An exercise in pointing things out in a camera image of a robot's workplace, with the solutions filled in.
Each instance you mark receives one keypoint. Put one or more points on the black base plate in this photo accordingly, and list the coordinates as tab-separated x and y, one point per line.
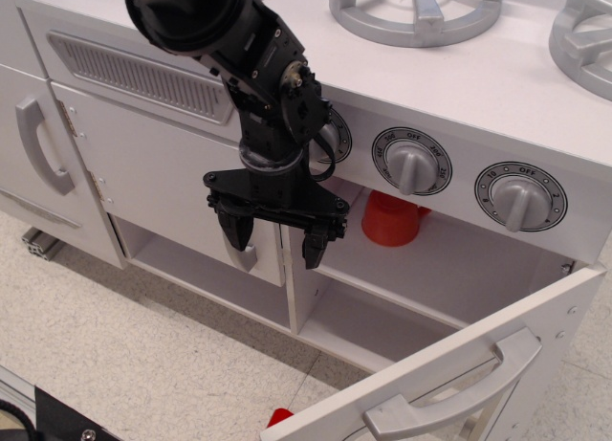
55	420

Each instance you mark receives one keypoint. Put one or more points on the white cabinet door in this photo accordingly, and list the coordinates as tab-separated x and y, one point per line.
76	218
150	172

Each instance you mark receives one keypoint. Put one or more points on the white left cabinet door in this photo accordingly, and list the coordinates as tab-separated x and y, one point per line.
76	218

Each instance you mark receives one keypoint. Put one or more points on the left silver stove burner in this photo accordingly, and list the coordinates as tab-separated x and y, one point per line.
416	23

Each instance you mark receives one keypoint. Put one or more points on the right grey stove knob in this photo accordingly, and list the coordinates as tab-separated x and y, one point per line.
521	197

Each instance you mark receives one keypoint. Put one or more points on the grey left door handle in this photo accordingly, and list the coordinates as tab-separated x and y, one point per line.
28	118

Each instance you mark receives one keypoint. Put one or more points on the grey middle door handle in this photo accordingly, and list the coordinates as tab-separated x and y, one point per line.
243	260

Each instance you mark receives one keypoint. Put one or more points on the right silver stove burner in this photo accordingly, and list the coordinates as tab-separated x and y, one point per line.
581	32

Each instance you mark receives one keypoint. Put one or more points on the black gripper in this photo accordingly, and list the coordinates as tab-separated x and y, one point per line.
239	196

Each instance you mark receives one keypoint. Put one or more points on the silver stove burner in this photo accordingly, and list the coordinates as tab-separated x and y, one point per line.
581	32
416	23

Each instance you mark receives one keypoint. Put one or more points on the white toy kitchen body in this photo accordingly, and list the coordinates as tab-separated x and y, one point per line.
176	345

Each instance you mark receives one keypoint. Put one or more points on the aluminium frame rail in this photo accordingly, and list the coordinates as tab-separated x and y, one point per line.
41	244

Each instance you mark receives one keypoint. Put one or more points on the red object on floor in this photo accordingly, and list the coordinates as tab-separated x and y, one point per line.
278	416

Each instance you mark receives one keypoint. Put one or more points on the white middle cabinet door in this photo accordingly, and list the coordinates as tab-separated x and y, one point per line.
150	172

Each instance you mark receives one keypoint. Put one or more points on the left grey stove knob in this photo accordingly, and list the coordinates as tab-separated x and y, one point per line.
337	134

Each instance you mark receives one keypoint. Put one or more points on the white oven door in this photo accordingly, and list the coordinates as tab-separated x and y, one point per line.
481	383

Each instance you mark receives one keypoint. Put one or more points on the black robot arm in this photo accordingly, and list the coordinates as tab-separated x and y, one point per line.
281	109

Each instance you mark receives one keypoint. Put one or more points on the grey stove knob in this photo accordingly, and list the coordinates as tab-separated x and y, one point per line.
521	197
337	134

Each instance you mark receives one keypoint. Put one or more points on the middle grey oven knob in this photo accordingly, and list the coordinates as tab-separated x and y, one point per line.
411	161

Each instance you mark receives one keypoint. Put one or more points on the red plastic cup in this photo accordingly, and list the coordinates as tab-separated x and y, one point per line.
390	221

